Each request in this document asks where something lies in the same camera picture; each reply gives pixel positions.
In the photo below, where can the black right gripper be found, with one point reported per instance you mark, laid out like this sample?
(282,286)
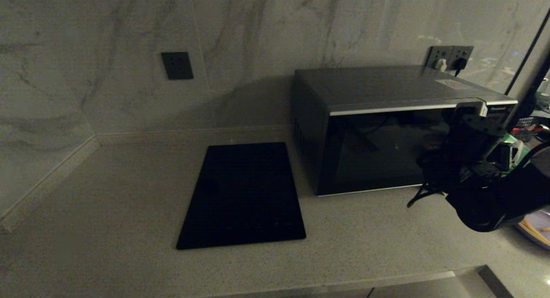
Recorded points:
(477,139)

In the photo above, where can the purple round plate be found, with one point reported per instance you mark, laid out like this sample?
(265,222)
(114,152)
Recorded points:
(539,229)

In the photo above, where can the orange carrot stick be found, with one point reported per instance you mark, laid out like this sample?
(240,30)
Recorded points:
(537,231)

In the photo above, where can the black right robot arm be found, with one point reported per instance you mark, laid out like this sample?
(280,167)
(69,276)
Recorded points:
(494,203)

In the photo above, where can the silver microwave oven body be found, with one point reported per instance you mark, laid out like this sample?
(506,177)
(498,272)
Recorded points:
(369,85)

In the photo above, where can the black power plug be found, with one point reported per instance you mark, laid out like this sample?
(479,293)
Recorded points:
(460,64)

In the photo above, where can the white power plug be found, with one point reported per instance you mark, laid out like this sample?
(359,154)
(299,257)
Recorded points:
(441,65)

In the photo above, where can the green cutting board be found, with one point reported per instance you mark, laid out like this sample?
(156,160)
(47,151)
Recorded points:
(513,149)

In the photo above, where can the black glass induction cooktop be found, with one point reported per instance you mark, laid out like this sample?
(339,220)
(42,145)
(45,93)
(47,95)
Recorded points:
(245,195)

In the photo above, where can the grey double wall socket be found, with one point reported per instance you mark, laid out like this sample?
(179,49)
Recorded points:
(449,53)

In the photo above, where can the black metal frame post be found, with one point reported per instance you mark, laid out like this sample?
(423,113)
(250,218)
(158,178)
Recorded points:
(530,53)

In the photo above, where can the black single wall socket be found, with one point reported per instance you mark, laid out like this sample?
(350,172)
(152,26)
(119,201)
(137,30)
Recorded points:
(177,66)

